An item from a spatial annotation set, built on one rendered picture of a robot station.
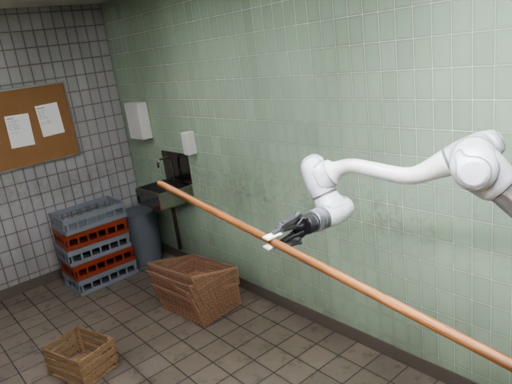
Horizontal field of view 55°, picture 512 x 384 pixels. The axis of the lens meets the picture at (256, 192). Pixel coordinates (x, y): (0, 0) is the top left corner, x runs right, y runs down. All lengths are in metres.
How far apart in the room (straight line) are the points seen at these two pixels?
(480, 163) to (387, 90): 1.29
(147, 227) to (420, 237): 2.97
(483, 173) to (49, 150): 4.27
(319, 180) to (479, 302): 1.29
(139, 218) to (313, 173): 3.28
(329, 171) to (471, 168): 0.57
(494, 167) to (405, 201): 1.33
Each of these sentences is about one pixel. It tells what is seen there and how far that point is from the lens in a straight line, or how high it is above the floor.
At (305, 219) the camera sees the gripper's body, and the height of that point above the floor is 1.38.
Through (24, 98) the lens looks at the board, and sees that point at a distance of 5.08.
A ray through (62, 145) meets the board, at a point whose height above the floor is 1.31.
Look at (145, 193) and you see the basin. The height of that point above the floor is 0.85.
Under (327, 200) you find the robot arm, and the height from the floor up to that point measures 1.42.
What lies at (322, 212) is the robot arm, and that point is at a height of 1.39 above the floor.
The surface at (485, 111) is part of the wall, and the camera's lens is 2.50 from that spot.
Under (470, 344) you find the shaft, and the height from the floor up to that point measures 1.26.
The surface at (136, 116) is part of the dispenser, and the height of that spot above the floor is 1.51.
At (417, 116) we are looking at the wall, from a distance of 2.67.
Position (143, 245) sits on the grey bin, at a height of 0.23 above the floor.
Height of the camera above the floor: 2.02
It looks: 17 degrees down
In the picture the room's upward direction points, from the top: 7 degrees counter-clockwise
